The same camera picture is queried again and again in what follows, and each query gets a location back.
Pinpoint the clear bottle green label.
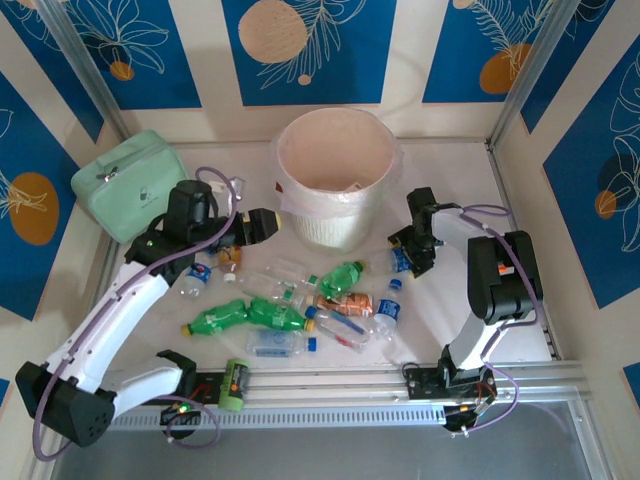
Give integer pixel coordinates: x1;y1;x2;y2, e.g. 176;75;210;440
242;272;301;303
272;256;322;287

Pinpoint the small bottle blue round logo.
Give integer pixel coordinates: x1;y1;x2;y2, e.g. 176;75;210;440
178;262;211;301

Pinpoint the orange label bottle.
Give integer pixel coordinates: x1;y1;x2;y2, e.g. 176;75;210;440
305;290;376;319

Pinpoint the long crushed green bottle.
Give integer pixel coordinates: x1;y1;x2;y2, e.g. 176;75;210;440
180;298;251;335

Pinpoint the clear bottle red blue label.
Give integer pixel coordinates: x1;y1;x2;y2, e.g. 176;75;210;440
305;303;374;354

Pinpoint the translucent plastic bin liner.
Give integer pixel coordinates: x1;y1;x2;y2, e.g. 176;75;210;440
271;107;407;224

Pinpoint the white plastic bin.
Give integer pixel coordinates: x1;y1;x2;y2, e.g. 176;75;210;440
272;107;401;254

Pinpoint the mint green zip pouch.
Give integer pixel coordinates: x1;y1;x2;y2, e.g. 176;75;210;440
69;129;195;246

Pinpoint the green bottle yellow cap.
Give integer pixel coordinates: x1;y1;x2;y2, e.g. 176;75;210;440
248;295;317;331

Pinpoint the clear bottle blue cap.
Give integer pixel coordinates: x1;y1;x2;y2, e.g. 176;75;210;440
246;327;320;357

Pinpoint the green cylinder with orange dot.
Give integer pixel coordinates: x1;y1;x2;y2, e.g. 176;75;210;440
218;357;251;413

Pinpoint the black connector with green light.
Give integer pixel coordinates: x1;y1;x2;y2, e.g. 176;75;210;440
158;402;204;441

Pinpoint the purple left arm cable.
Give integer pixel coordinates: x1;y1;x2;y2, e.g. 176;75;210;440
32;167;239;461

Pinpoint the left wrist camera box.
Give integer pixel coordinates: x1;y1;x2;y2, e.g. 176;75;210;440
208;175;249;201

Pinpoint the aluminium side rail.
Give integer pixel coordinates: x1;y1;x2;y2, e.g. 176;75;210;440
485;141;561;362

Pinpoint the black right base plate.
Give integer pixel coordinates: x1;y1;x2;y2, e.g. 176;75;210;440
402;362;496;401

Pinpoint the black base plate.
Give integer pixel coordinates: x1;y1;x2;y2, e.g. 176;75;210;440
402;362;496;401
149;370;224;407

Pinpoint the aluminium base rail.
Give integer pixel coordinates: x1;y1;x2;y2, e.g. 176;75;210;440
104;359;596;416

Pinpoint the black connector with wires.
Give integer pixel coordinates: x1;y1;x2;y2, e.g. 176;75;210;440
442;404;481;435

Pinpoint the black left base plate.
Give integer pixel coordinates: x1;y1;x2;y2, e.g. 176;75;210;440
149;370;224;407

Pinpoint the slotted grey cable duct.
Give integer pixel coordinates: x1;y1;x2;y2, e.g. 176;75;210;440
107;405;446;432

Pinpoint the aluminium frame post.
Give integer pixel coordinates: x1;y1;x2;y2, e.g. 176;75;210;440
37;0;125;144
485;0;576;147

